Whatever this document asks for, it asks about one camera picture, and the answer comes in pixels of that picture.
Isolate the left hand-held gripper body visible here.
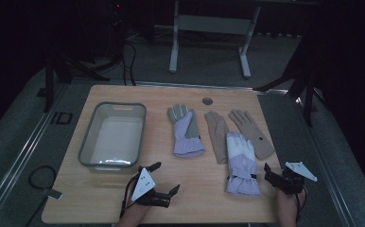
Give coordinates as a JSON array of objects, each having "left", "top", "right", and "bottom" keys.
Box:
[{"left": 130, "top": 166, "right": 172, "bottom": 209}]

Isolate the left hand-held gripper cable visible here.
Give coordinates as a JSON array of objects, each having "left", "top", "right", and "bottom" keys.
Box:
[{"left": 119, "top": 174, "right": 141, "bottom": 219}]

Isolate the purple white ski glove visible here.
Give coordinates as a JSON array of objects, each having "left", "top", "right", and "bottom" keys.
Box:
[{"left": 225, "top": 131, "right": 263, "bottom": 197}]

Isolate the clear plastic bin grey rim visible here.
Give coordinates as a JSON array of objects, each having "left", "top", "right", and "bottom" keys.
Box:
[{"left": 78, "top": 101, "right": 148, "bottom": 174}]

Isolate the black looped floor cable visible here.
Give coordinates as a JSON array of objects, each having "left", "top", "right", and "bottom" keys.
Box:
[{"left": 25, "top": 165, "right": 58, "bottom": 227}]

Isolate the right hand-held gripper cable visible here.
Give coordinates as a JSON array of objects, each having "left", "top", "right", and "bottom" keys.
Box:
[{"left": 293, "top": 185, "right": 308, "bottom": 223}]

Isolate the hand-held gripper cable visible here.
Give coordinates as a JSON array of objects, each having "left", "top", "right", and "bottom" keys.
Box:
[
  {"left": 119, "top": 174, "right": 141, "bottom": 219},
  {"left": 293, "top": 185, "right": 308, "bottom": 223}
]

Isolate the plain beige knit glove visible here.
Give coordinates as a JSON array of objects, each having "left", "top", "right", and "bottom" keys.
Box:
[{"left": 203, "top": 111, "right": 231, "bottom": 166}]

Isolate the person's right hand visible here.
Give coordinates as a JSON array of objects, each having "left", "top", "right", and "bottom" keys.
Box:
[{"left": 274, "top": 186, "right": 307, "bottom": 220}]

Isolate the white metal desk frame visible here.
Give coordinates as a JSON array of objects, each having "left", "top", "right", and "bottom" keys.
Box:
[{"left": 168, "top": 0, "right": 262, "bottom": 79}]

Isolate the grey tape piece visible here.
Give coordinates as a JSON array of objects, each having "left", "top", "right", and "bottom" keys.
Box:
[{"left": 42, "top": 187, "right": 63, "bottom": 201}]

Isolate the beige knit glove with button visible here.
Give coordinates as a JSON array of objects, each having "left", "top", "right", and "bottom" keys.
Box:
[{"left": 228, "top": 109, "right": 276, "bottom": 160}]

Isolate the purple grey ski glove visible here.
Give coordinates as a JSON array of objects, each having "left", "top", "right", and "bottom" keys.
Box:
[{"left": 166, "top": 103, "right": 206, "bottom": 158}]

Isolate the metal floor rail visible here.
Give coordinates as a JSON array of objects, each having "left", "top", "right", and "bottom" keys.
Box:
[
  {"left": 0, "top": 83, "right": 71, "bottom": 227},
  {"left": 295, "top": 94, "right": 358, "bottom": 227},
  {"left": 134, "top": 80, "right": 290, "bottom": 95}
]

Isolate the black hanging cable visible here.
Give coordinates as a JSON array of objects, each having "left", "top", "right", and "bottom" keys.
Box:
[{"left": 120, "top": 41, "right": 137, "bottom": 87}]

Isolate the black tripod stand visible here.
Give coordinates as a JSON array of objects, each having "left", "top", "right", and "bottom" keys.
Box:
[
  {"left": 254, "top": 41, "right": 319, "bottom": 127},
  {"left": 43, "top": 53, "right": 111, "bottom": 113}
]

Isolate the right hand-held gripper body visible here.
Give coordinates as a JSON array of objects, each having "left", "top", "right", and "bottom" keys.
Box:
[{"left": 273, "top": 161, "right": 319, "bottom": 196}]

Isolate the black equipment tower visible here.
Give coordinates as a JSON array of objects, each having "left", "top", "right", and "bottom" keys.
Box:
[{"left": 108, "top": 0, "right": 129, "bottom": 62}]

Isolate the person's left hand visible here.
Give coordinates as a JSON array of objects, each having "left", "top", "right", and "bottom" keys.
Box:
[{"left": 124, "top": 195, "right": 155, "bottom": 222}]

